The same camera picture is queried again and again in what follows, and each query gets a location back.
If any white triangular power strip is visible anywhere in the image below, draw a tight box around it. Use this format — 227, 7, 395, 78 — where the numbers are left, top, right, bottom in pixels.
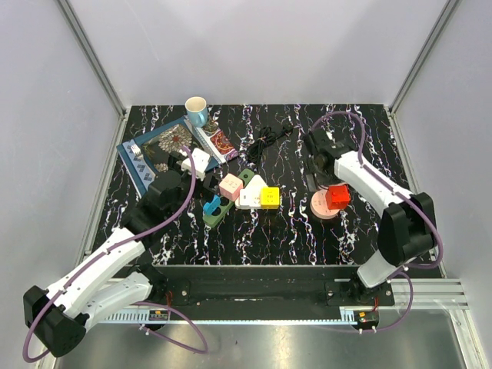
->
234, 175, 267, 210

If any black power cable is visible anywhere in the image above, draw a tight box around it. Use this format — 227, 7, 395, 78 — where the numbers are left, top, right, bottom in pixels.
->
245, 125, 294, 165

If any dark floral square plate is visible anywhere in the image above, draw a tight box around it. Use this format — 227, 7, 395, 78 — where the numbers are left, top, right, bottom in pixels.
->
141, 123, 202, 174

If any pink cube socket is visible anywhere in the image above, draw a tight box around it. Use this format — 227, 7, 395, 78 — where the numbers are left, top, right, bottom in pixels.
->
219, 173, 244, 201

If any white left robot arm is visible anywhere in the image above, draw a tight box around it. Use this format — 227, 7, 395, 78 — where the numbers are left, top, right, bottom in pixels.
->
22, 168, 198, 363

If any blue plug adapter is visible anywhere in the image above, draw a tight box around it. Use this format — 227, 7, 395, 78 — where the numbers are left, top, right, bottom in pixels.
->
203, 194, 221, 215

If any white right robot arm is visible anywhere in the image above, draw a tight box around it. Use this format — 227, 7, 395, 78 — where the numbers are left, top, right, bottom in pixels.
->
303, 129, 438, 305

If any silver fork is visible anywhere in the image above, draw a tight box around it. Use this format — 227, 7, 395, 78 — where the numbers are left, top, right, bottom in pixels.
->
130, 144, 155, 178

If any yellow cube socket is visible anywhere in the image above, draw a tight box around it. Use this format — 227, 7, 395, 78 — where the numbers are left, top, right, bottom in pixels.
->
260, 187, 281, 209

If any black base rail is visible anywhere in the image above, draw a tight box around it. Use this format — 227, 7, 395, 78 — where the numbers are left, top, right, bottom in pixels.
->
139, 265, 394, 322

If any green power strip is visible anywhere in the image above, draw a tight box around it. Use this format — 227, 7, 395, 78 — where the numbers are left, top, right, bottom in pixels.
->
203, 169, 254, 228

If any pink round socket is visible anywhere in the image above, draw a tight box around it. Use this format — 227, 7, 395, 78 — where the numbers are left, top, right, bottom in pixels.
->
310, 189, 340, 220

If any blue patterned placemat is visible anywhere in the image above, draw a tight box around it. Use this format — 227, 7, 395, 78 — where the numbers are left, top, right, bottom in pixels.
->
117, 115, 238, 196

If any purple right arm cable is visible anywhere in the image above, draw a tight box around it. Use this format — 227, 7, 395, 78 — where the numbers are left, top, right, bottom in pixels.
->
309, 111, 445, 334

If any teal ceramic mug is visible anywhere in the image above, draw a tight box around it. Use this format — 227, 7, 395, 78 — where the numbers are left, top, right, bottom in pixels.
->
184, 96, 208, 128

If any red cube socket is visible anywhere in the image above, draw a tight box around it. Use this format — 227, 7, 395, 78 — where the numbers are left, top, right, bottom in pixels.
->
325, 184, 351, 211

